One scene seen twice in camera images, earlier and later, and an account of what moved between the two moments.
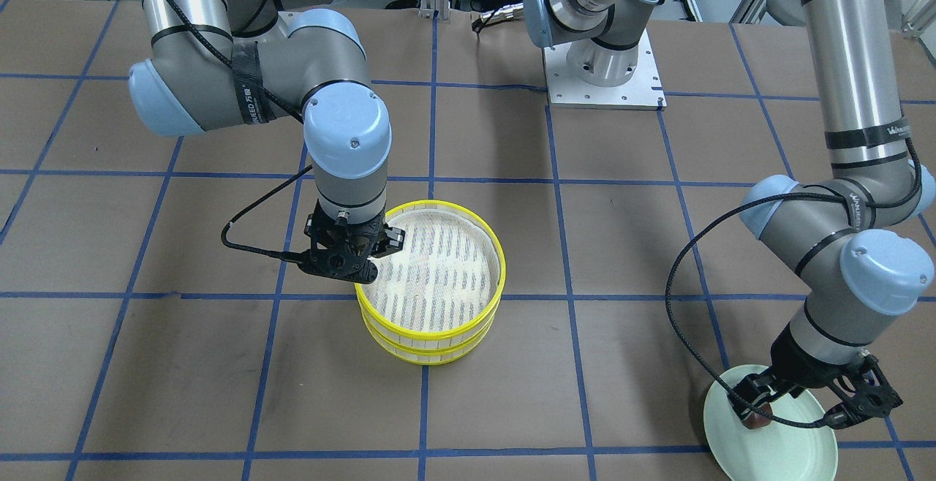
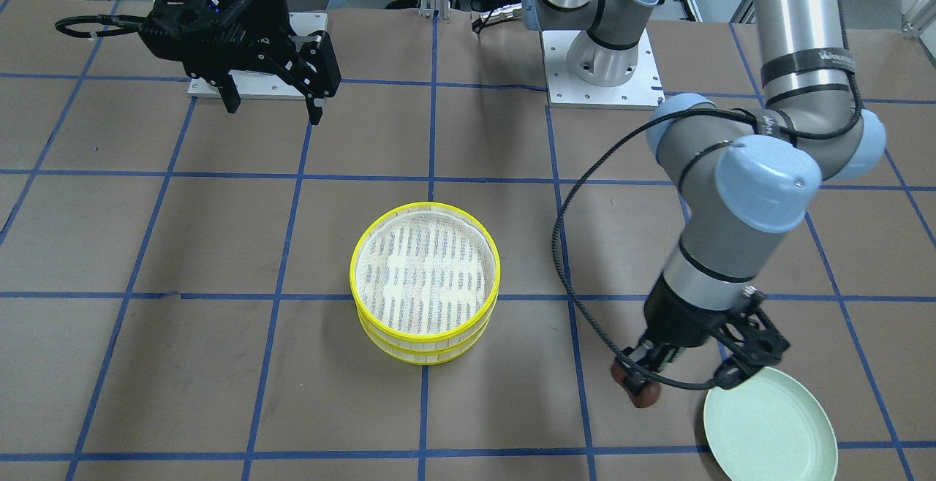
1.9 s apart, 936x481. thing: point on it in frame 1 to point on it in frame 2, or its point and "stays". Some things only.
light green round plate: x=775 y=452 stays
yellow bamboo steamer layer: x=442 y=282 stays
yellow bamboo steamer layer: x=426 y=356 stays
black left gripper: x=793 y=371 to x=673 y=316
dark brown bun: x=755 y=420 to x=649 y=392
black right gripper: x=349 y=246 to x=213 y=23
